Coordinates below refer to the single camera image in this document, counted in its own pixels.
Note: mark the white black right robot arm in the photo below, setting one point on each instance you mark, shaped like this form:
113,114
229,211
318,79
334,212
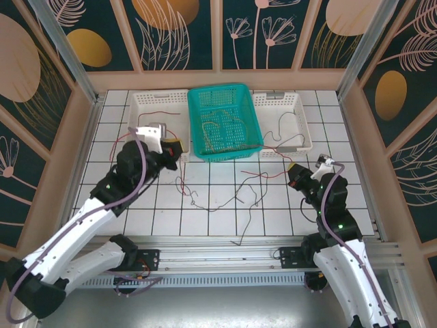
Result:
341,273

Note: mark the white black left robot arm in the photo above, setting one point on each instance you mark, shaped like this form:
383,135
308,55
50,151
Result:
68,239

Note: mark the small white plastic basket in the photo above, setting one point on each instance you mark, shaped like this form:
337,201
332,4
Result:
293,153

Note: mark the large white plastic basket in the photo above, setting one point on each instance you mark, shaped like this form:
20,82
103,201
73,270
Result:
147,102

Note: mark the teal plastic basket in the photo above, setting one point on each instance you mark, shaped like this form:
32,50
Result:
225,156

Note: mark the small yellow connector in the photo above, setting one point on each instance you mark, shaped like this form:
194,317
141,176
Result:
321,274

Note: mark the small electronics board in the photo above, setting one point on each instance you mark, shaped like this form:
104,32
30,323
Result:
140,277

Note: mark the aluminium table side rail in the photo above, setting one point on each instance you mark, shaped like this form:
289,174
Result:
85,147
362,160

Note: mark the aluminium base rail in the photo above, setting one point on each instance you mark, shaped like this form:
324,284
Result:
222,256

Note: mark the aluminium frame post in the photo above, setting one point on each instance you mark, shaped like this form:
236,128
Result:
68,58
365,51

